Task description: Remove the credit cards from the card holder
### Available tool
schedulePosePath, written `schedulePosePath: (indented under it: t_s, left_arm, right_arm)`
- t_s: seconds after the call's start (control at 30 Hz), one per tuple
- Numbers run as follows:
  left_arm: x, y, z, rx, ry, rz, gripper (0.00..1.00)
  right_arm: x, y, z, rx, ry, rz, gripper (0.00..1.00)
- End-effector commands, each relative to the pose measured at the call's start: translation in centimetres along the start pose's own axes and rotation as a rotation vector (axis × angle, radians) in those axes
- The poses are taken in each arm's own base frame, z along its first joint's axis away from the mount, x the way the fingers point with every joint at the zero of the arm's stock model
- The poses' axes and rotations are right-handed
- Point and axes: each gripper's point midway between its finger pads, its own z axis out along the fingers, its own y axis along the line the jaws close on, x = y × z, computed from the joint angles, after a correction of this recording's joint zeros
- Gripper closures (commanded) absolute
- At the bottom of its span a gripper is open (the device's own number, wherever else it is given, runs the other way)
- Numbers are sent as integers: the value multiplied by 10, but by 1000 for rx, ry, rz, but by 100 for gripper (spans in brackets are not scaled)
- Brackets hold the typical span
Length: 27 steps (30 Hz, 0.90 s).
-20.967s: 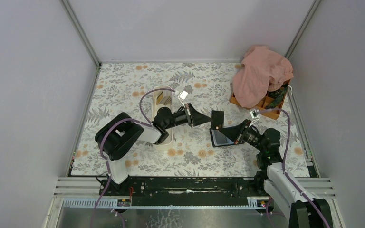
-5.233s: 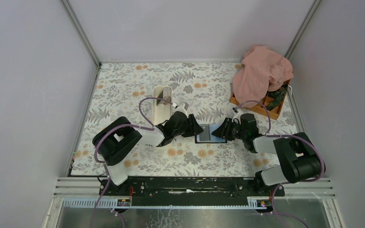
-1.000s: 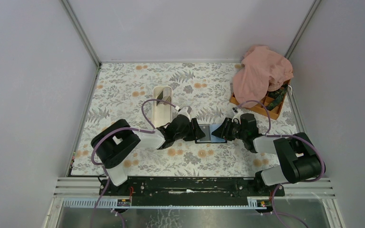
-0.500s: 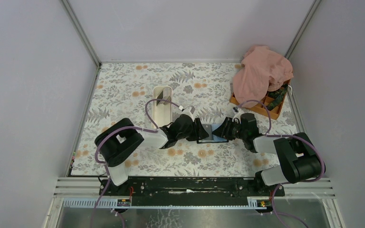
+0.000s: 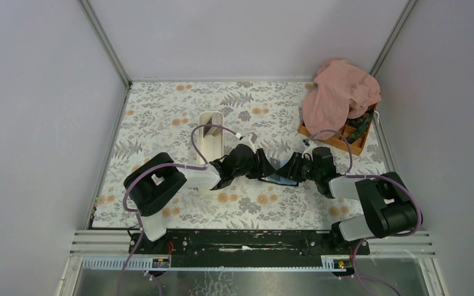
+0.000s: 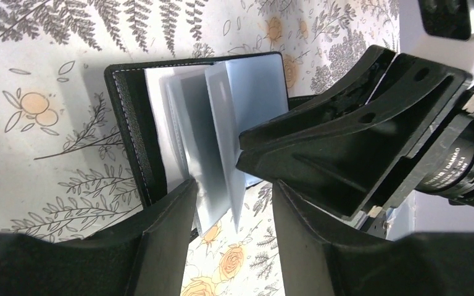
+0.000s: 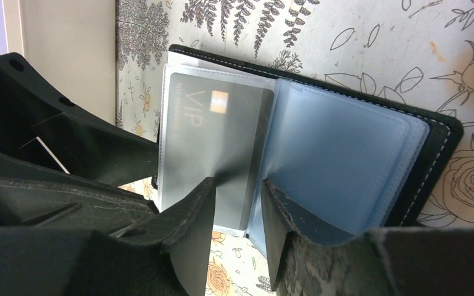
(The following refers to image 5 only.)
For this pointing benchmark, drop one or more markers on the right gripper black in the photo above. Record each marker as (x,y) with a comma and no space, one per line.
(293,168)

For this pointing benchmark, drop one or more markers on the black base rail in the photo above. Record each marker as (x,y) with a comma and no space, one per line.
(211,248)

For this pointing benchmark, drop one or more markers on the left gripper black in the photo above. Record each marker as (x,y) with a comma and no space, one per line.
(255,162)

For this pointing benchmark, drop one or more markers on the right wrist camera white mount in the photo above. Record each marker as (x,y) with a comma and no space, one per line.
(309,147)

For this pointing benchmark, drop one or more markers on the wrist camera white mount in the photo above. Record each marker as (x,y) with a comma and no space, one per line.
(309,147)
(248,140)

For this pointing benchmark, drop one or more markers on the wooden organizer box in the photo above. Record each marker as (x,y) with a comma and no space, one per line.
(355,131)

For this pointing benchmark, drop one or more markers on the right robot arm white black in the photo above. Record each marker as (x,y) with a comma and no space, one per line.
(387,207)

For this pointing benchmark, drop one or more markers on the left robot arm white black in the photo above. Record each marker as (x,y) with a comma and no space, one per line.
(154,184)

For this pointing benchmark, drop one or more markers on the cream plastic oblong tray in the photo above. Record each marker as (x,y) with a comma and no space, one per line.
(210,144)

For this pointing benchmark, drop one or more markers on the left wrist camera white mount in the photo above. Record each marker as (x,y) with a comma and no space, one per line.
(248,140)

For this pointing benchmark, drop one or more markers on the floral patterned table mat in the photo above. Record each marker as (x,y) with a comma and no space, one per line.
(160,117)

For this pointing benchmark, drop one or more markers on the pink cloth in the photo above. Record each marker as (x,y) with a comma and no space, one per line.
(342,92)

